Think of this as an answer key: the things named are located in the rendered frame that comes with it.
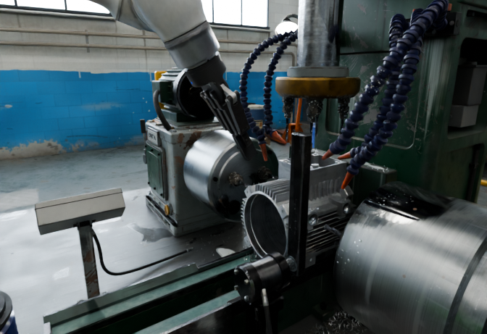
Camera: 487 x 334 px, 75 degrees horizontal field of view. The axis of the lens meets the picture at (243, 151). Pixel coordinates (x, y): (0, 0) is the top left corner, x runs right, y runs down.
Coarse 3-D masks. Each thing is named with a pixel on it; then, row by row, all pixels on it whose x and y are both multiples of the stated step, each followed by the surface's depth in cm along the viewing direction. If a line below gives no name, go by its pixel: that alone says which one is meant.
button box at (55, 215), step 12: (96, 192) 71; (108, 192) 72; (120, 192) 73; (36, 204) 64; (48, 204) 65; (60, 204) 66; (72, 204) 67; (84, 204) 68; (96, 204) 69; (108, 204) 70; (120, 204) 72; (36, 216) 64; (48, 216) 64; (60, 216) 65; (72, 216) 66; (84, 216) 67; (96, 216) 70; (108, 216) 73; (120, 216) 76; (48, 228) 66; (60, 228) 69
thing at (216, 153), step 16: (208, 144) 92; (224, 144) 88; (256, 144) 90; (192, 160) 94; (208, 160) 87; (224, 160) 85; (240, 160) 88; (256, 160) 91; (272, 160) 95; (192, 176) 93; (208, 176) 85; (224, 176) 86; (240, 176) 86; (256, 176) 92; (192, 192) 97; (208, 192) 85; (224, 192) 87; (240, 192) 90; (224, 208) 89; (240, 208) 91
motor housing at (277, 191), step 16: (256, 192) 70; (272, 192) 65; (288, 192) 66; (336, 192) 73; (256, 208) 77; (272, 208) 80; (320, 208) 67; (336, 208) 68; (352, 208) 73; (256, 224) 77; (272, 224) 80; (320, 224) 67; (336, 224) 69; (256, 240) 76; (272, 240) 77; (320, 240) 68
